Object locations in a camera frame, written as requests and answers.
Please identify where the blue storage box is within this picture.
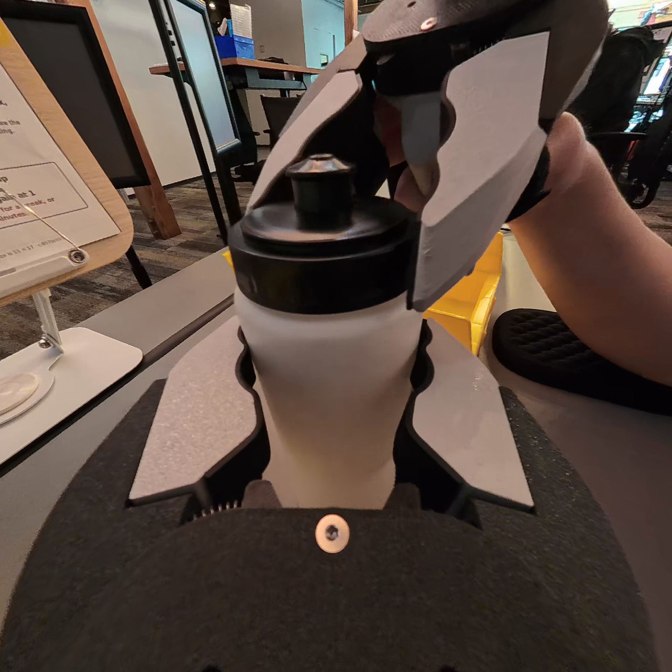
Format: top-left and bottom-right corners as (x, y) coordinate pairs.
(214, 18), (255, 60)

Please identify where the yellow plastic bin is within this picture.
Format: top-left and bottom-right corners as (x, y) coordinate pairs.
(222, 231), (505, 357)

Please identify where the wooden standing desk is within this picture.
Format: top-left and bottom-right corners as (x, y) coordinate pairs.
(149, 57), (321, 95)

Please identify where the black framed whiteboard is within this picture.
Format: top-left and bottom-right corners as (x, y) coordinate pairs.
(148, 0), (247, 228)

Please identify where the thin gold cord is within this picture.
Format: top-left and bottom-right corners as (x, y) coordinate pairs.
(21, 202), (85, 258)

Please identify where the black office chair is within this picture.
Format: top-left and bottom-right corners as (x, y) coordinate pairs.
(260, 93), (310, 153)
(588, 126), (672, 211)

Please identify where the round white disc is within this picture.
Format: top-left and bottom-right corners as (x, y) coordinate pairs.
(0, 372), (40, 415)

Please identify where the black bottle lid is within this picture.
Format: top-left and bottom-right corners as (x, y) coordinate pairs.
(227, 153), (423, 316)

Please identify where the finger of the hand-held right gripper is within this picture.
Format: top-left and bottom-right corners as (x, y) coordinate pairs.
(246, 37), (368, 213)
(407, 29), (552, 313)

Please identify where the white plastic bottle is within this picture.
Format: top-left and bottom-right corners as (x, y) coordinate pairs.
(232, 286), (428, 511)

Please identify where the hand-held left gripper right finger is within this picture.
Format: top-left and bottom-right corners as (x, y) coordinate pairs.
(393, 319), (534, 514)

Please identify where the instruction sheet on stand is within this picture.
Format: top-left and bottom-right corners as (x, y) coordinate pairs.
(0, 18), (134, 308)

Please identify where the wooden post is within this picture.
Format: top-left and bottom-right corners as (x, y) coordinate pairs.
(68, 0), (182, 240)

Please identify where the black round mat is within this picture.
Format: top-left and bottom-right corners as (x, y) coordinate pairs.
(492, 308), (672, 417)

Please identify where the metal stand bracket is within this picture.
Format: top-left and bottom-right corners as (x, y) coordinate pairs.
(31, 288), (65, 354)

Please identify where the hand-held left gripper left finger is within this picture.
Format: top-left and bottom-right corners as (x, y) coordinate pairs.
(128, 317), (271, 509)

